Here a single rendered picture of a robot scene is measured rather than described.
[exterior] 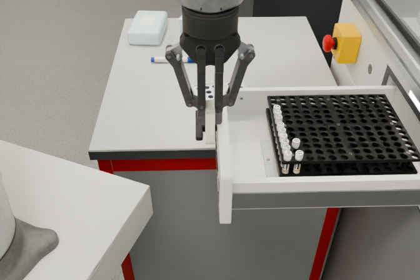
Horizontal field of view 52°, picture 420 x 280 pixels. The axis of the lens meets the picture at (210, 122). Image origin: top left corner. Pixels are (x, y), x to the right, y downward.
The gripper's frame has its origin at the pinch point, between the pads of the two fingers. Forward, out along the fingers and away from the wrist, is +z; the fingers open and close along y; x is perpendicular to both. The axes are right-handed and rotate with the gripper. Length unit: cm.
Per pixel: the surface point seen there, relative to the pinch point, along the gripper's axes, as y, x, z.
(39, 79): -94, 158, 94
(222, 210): 1.7, -11.4, 7.9
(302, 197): 14.0, -9.7, 7.2
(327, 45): 28.0, 34.5, 5.5
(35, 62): -101, 176, 94
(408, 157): 31.0, -5.3, 3.4
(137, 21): -20, 64, 13
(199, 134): -1.8, -0.2, 2.3
